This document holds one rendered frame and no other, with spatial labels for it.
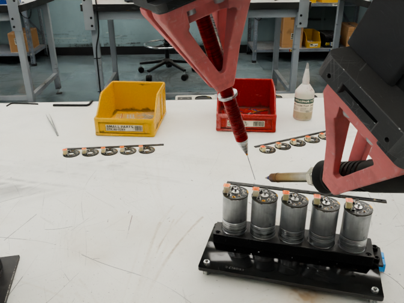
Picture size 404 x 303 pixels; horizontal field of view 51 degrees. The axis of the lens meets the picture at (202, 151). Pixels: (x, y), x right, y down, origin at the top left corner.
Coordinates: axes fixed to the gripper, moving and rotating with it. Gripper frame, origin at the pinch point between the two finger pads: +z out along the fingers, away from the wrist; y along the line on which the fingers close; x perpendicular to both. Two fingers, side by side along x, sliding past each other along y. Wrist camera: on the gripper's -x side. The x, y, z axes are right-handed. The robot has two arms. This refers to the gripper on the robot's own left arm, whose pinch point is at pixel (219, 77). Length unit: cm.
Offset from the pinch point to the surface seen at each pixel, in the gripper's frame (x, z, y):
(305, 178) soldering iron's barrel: -2.4, 8.4, -5.4
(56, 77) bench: 23, 73, 314
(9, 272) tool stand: 23.0, 11.2, 6.2
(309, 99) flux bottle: -24.3, 23.1, 28.8
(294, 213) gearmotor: -2.3, 14.4, -1.9
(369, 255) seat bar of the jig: -6.5, 19.5, -6.1
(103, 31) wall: -40, 82, 450
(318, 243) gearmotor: -3.3, 17.8, -3.4
